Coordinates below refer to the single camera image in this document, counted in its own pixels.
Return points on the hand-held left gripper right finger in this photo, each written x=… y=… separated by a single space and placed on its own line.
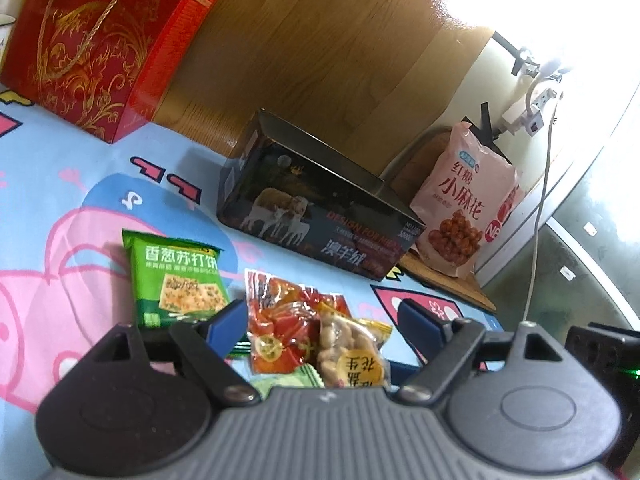
x=419 y=327

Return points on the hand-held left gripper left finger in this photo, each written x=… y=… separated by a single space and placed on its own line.
x=226 y=324

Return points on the red orange snack packet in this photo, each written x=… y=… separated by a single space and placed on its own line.
x=280 y=325

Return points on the green cracker packet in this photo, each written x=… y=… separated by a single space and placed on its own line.
x=175 y=280

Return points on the clear peanut packet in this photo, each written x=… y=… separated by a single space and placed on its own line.
x=345 y=350

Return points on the pale green snack packet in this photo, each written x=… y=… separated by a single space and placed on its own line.
x=285 y=380

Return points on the black tin box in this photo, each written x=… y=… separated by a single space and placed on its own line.
x=320 y=205

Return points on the brown woven mat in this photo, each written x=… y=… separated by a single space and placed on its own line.
x=440 y=280

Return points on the pink snack bag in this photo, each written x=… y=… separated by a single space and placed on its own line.
x=462 y=200

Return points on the cartoon printed bedsheet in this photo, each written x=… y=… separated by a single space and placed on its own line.
x=65 y=240

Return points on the wooden headboard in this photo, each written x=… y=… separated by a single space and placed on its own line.
x=320 y=50

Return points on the black tape strip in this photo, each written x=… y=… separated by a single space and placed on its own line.
x=515 y=52

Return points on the red gift box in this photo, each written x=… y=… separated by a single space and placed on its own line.
x=95 y=45

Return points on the white enamel mug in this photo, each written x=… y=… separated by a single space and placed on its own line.
x=5 y=35

